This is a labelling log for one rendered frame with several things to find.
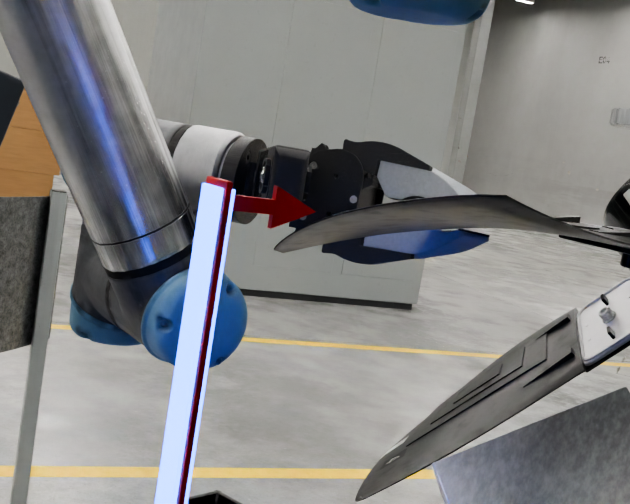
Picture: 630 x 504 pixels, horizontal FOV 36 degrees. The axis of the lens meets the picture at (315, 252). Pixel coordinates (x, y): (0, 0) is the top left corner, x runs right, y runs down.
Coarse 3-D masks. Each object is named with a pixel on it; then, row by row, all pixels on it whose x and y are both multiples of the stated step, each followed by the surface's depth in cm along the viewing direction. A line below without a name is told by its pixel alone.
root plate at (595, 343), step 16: (624, 288) 82; (592, 304) 84; (624, 304) 80; (592, 320) 82; (624, 320) 78; (592, 336) 80; (608, 336) 78; (624, 336) 76; (592, 352) 78; (608, 352) 76
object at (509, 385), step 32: (576, 320) 83; (512, 352) 88; (544, 352) 82; (576, 352) 78; (480, 384) 86; (512, 384) 82; (544, 384) 78; (448, 416) 86; (480, 416) 81; (512, 416) 78; (416, 448) 84; (448, 448) 80; (384, 480) 82
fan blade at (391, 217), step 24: (336, 216) 57; (360, 216) 57; (384, 216) 57; (408, 216) 56; (432, 216) 56; (456, 216) 55; (480, 216) 54; (504, 216) 53; (528, 216) 52; (576, 216) 71; (288, 240) 64; (312, 240) 66; (336, 240) 68; (600, 240) 58; (624, 240) 61
